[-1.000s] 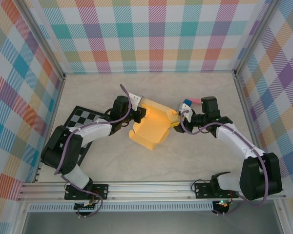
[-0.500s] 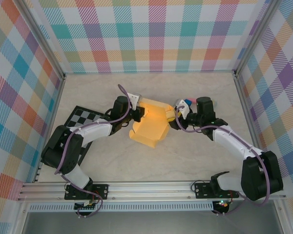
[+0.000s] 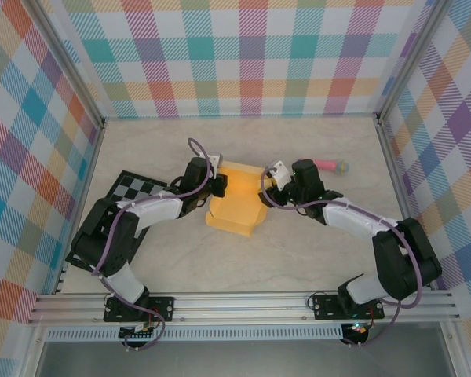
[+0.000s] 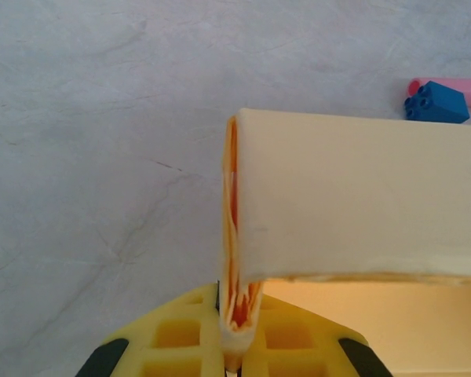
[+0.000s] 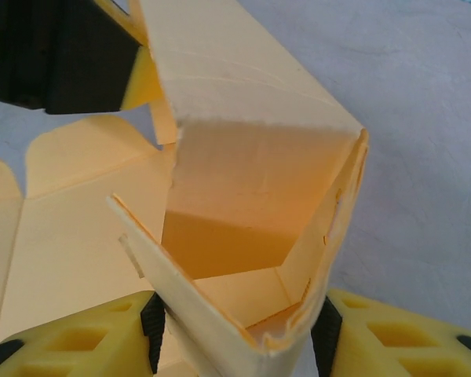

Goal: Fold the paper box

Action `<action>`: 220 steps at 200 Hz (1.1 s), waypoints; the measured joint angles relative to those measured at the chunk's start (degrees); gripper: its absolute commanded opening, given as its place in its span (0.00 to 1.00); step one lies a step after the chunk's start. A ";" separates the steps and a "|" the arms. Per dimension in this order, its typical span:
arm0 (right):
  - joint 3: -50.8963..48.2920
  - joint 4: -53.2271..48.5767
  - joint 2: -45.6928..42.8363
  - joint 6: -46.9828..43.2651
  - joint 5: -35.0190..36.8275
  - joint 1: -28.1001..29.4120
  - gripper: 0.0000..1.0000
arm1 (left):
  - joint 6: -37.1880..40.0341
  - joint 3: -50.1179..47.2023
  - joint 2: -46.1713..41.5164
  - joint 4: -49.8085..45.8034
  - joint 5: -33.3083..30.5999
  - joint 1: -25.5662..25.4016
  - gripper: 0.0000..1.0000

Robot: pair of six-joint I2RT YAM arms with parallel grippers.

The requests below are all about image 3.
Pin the orange paper box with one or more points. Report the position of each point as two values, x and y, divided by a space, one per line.
231 212

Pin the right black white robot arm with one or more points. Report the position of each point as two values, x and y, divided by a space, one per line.
400 267

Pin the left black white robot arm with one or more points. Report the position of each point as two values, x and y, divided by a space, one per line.
102 243

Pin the pink toy microphone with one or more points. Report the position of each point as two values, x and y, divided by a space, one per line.
326 164

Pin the black grey checkerboard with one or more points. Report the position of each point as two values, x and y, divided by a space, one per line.
137 186

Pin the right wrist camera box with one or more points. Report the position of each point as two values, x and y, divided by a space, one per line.
279 170

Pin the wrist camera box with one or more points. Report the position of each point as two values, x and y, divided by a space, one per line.
215 159
279 170

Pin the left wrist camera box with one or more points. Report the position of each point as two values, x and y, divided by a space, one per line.
215 159

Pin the aluminium side rail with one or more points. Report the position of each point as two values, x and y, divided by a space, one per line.
386 137

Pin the long aluminium mounting rail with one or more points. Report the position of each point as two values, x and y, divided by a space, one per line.
239 306

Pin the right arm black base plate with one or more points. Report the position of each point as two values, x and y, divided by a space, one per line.
326 308

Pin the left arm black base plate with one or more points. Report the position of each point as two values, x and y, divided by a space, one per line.
163 308

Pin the aluminium frame post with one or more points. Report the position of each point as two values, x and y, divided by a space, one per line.
68 66
412 59

